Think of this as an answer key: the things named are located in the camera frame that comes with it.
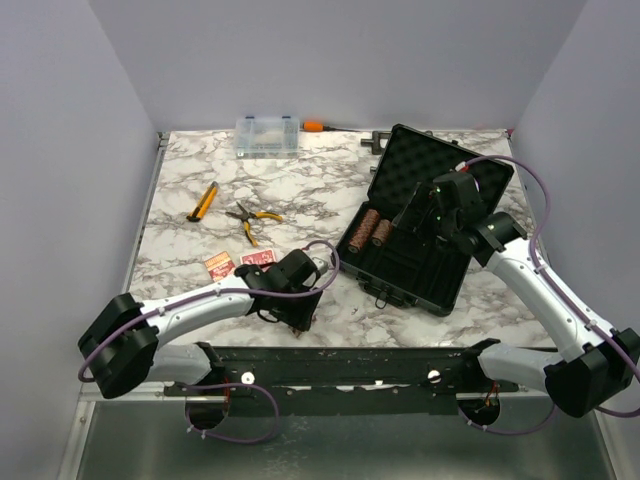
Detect orange black chip roll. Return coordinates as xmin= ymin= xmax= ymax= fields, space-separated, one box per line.
xmin=348 ymin=220 xmax=377 ymax=253
xmin=371 ymin=219 xmax=393 ymax=247

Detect orange blue chip roll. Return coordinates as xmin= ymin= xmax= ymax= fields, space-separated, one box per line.
xmin=289 ymin=327 xmax=307 ymax=338

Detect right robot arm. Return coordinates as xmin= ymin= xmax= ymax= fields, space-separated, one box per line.
xmin=393 ymin=171 xmax=639 ymax=418

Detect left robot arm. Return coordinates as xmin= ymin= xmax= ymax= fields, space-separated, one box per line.
xmin=78 ymin=249 xmax=328 ymax=399

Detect black poker set case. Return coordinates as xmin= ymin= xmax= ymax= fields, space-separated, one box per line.
xmin=330 ymin=123 xmax=515 ymax=318

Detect Texas Hold'em card box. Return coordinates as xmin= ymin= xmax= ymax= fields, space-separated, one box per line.
xmin=204 ymin=251 xmax=236 ymax=282

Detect chip roll in case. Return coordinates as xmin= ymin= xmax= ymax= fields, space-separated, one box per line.
xmin=361 ymin=209 xmax=381 ymax=228

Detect red backed card deck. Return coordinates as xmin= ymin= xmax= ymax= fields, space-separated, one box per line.
xmin=240 ymin=249 xmax=277 ymax=268

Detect yellow black pliers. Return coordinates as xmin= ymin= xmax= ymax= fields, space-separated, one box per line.
xmin=225 ymin=202 xmax=283 ymax=247

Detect yellow utility knife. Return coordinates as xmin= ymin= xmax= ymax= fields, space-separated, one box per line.
xmin=186 ymin=181 xmax=219 ymax=223

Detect clear plastic organizer box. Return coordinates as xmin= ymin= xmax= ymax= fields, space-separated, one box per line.
xmin=234 ymin=116 xmax=300 ymax=159

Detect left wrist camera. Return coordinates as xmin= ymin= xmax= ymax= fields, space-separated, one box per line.
xmin=311 ymin=257 xmax=329 ymax=277

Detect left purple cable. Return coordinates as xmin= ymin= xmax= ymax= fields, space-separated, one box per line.
xmin=77 ymin=239 xmax=341 ymax=445

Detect purple cable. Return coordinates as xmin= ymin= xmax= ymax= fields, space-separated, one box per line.
xmin=77 ymin=239 xmax=341 ymax=445
xmin=452 ymin=155 xmax=640 ymax=435

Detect black T-handle tool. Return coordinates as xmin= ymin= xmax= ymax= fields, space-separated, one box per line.
xmin=360 ymin=130 xmax=391 ymax=155

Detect black mounting rail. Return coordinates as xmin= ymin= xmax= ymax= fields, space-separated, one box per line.
xmin=164 ymin=347 xmax=518 ymax=417

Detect orange handled screwdriver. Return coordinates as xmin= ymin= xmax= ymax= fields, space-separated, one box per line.
xmin=301 ymin=121 xmax=358 ymax=133

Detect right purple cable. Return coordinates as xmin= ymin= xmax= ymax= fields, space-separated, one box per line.
xmin=452 ymin=155 xmax=640 ymax=435

